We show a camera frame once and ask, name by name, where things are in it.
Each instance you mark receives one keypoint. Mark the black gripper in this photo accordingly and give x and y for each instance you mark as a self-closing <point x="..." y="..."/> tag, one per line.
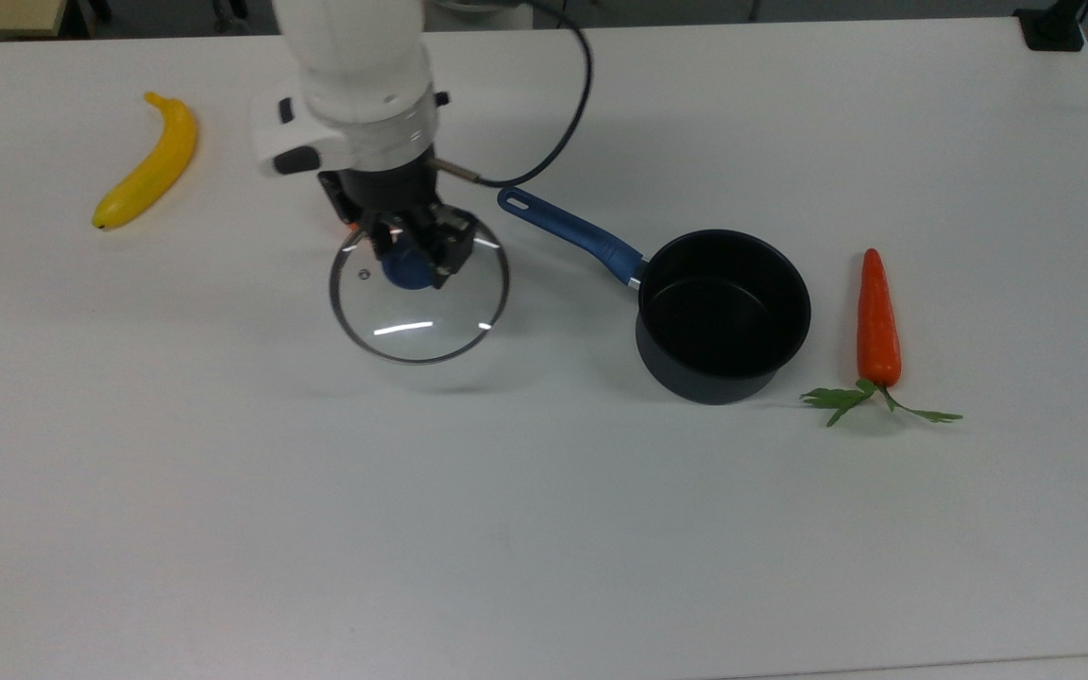
<point x="383" y="194"/>

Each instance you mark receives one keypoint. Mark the glass lid with blue knob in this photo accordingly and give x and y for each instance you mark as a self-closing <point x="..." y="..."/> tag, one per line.
<point x="412" y="326"/>

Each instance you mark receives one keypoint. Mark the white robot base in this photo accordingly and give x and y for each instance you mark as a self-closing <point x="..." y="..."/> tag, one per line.
<point x="483" y="5"/>

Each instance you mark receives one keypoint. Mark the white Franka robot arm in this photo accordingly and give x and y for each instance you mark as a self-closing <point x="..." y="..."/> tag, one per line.
<point x="355" y="76"/>

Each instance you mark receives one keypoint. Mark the yellow banana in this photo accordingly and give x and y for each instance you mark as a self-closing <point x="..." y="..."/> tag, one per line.
<point x="155" y="168"/>

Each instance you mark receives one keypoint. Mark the orange carrot with green leaves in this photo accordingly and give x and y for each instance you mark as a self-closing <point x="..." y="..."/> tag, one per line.
<point x="878" y="331"/>

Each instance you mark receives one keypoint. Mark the black table clamp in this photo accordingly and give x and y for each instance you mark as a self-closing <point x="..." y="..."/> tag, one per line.
<point x="1052" y="28"/>

